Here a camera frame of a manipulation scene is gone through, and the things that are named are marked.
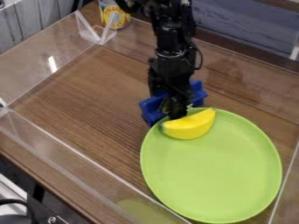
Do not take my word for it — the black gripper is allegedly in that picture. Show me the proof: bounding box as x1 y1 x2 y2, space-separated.
149 49 198 120

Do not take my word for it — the blue plastic block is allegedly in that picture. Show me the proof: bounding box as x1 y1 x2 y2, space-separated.
139 80 209 127

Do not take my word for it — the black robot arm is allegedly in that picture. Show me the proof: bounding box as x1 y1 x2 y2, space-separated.
115 0 201 119

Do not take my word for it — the green plate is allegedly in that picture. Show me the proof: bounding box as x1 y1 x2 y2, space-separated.
141 109 284 224

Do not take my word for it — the yellow toy banana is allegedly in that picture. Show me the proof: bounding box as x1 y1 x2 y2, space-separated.
159 108 217 140

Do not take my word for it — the yellow printed can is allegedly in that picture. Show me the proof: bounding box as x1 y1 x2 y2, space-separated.
98 0 131 30

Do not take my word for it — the black device with knob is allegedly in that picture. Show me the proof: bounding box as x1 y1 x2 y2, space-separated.
27 195 70 224

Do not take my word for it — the clear acrylic enclosure wall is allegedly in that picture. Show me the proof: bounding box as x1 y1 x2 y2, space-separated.
0 9 299 224

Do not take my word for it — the black cable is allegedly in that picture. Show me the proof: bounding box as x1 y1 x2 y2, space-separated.
0 199 39 224

